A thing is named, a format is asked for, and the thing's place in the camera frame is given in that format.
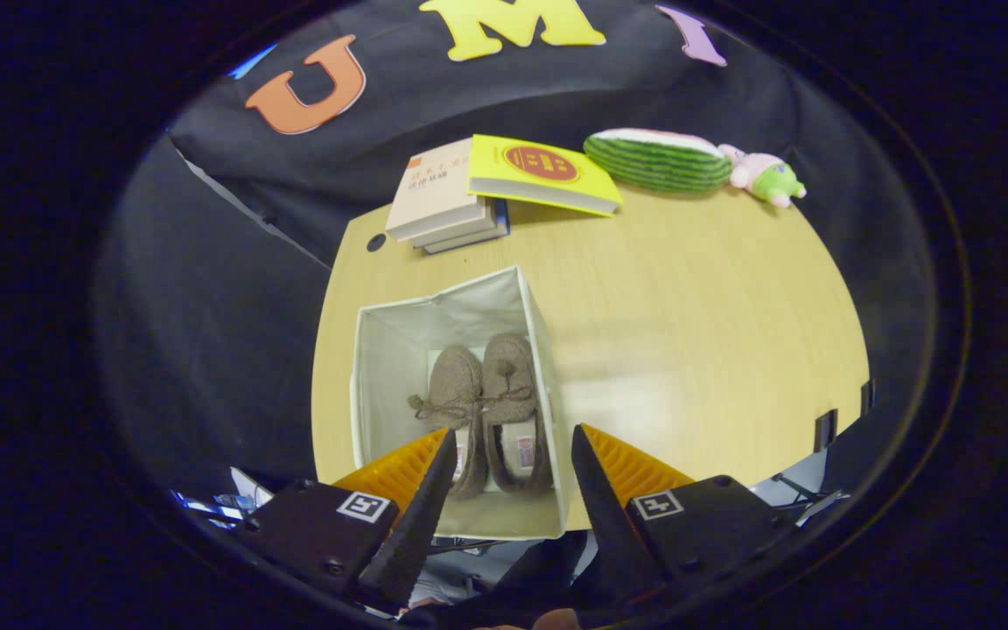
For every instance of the black backdrop cloth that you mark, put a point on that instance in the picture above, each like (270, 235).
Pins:
(233, 289)

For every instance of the blue globe print magazine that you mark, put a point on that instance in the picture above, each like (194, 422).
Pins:
(211, 507)

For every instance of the yellow book with red emblem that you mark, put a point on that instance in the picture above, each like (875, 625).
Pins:
(539, 171)

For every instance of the pink and green plush toy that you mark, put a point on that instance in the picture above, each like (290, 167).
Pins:
(766, 175)

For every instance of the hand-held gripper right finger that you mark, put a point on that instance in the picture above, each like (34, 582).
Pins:
(609, 516)

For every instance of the blue-edged paperback book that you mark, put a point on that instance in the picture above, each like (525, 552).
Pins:
(478, 243)

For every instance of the brown fuzzy shoe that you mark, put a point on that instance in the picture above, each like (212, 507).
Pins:
(456, 385)
(513, 376)

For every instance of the watermelon slice plush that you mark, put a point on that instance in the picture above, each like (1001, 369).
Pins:
(657, 162)

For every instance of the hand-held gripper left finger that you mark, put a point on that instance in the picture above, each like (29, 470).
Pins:
(416, 525)

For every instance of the white paperback book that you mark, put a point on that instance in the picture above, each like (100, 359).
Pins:
(465, 233)

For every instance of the beige cover book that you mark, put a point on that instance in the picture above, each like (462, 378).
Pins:
(434, 192)

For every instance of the pale green fabric storage box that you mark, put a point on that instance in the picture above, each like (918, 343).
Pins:
(399, 385)

